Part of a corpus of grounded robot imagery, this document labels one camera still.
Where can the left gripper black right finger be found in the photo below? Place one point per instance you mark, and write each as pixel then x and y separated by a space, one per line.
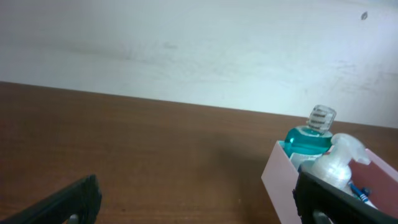
pixel 320 202

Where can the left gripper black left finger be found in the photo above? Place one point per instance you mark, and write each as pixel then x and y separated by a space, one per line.
pixel 81 198

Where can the clear purple liquid bottle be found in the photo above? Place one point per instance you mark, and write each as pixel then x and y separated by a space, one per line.
pixel 333 168

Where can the blue white toothbrush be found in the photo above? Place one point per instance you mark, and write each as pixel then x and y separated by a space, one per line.
pixel 362 196

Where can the teal mouthwash bottle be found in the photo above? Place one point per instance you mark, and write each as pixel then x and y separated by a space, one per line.
pixel 310 141

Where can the pink open cardboard box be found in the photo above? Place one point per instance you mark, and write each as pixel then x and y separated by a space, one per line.
pixel 280 178

